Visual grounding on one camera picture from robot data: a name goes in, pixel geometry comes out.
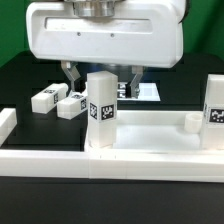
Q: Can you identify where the white marker base plate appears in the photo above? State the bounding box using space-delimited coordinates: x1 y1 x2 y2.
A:
117 82 160 102

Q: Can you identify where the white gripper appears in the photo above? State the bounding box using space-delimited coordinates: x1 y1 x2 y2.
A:
26 0 187 98

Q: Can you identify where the white left fence block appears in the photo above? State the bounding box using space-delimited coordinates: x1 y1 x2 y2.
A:
0 108 17 146

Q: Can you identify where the white desk top tray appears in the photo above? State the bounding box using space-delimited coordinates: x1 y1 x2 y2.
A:
84 109 224 154

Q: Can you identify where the white front fence bar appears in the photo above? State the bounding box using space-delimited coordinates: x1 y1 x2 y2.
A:
0 149 224 183

